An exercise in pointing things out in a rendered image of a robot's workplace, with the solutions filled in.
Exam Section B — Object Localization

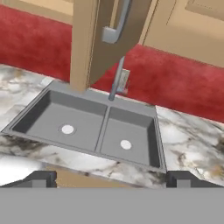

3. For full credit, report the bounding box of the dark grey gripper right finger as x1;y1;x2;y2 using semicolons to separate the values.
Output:
165;171;224;189

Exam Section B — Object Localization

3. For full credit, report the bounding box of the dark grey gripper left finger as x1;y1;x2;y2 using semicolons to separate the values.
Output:
0;171;58;189

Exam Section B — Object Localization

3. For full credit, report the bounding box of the tan base cabinet front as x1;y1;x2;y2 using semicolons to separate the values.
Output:
45;164;134;189

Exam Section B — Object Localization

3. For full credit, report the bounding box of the tan open cabinet door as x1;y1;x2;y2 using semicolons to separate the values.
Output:
69;0;153;92

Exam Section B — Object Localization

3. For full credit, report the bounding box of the tan closed cabinet door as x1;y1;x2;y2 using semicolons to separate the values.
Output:
138;0;224;68

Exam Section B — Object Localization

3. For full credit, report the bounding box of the grey double-basin sink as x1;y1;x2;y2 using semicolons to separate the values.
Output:
1;80;168;173

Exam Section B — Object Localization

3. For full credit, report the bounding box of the grey sink tap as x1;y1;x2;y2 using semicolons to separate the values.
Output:
108;56;126;102

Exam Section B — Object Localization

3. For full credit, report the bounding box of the white wall socket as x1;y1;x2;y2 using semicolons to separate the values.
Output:
117;68;131;95

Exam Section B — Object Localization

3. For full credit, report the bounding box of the grey cabinet door handle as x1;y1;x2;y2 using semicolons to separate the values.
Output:
101;0;132;45

